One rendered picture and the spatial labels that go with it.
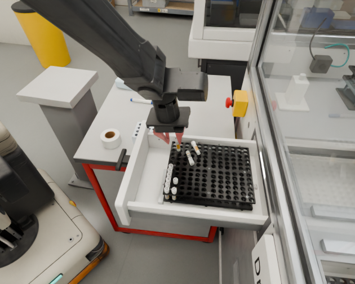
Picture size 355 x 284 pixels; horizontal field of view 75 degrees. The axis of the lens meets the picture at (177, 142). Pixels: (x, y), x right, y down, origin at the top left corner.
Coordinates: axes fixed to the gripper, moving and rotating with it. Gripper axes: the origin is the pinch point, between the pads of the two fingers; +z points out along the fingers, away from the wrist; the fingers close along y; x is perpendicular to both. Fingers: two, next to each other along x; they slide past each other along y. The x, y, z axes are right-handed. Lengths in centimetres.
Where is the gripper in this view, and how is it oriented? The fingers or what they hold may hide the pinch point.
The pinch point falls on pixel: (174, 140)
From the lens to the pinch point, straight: 62.3
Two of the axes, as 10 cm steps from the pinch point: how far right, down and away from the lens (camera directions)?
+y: 9.8, 0.1, -2.1
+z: 1.5, 6.7, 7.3
